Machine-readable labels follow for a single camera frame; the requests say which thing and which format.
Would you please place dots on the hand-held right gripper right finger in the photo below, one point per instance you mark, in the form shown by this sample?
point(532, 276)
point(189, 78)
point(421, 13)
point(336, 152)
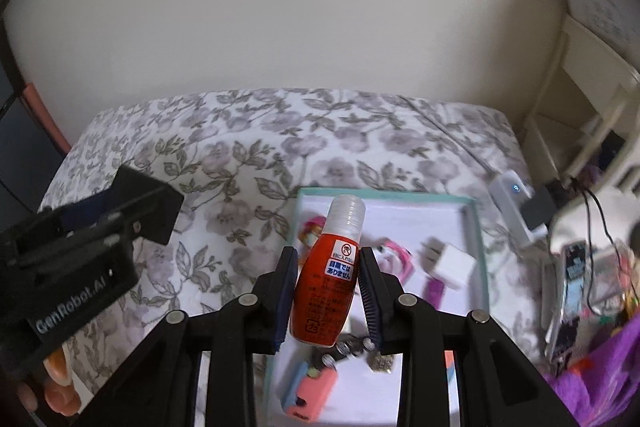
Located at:
point(370, 302)

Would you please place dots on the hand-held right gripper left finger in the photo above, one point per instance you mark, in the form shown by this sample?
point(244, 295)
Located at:
point(285, 297)

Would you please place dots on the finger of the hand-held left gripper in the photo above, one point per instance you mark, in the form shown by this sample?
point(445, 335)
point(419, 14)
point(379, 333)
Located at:
point(147, 207)

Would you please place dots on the small orange bottle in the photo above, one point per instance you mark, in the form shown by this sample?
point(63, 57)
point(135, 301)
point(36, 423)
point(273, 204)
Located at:
point(325, 292)

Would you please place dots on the pink kids watch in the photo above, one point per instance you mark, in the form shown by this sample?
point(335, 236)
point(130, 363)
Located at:
point(397, 259)

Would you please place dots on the black toy car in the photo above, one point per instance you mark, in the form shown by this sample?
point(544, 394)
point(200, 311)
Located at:
point(345, 349)

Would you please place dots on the purple lighter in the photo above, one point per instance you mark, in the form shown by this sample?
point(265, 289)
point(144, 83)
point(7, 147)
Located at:
point(434, 292)

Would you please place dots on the teal tray white inside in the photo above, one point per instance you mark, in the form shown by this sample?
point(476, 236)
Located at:
point(400, 217)

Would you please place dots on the white wall charger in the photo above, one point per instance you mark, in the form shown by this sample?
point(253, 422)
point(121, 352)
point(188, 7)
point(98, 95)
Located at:
point(452, 263)

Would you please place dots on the pastel puzzle eraser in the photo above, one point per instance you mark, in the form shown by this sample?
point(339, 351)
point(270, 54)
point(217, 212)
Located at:
point(312, 394)

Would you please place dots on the person's left hand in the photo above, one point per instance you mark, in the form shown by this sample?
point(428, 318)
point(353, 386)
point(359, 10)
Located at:
point(60, 394)

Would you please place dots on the floral bed blanket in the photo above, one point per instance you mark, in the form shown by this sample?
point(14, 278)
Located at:
point(225, 147)

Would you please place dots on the dark cabinet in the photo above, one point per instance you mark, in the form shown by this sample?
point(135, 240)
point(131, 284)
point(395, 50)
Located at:
point(20, 147)

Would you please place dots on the white power strip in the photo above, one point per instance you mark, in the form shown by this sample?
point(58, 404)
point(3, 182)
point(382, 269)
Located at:
point(510, 197)

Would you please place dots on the black power adapter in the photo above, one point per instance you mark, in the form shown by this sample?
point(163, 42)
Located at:
point(537, 208)

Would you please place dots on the smartphone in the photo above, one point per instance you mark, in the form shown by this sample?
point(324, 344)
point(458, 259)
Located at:
point(567, 297)

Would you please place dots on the purple fleece cloth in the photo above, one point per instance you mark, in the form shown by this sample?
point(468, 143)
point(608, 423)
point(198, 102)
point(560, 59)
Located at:
point(600, 382)

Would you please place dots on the clear glass jar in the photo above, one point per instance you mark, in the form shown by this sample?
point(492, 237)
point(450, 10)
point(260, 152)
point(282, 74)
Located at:
point(612, 277)

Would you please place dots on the white shelf unit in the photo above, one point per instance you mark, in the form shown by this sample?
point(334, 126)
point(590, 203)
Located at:
point(575, 82)

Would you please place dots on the white printed box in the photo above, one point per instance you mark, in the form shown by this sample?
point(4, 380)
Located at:
point(597, 2)

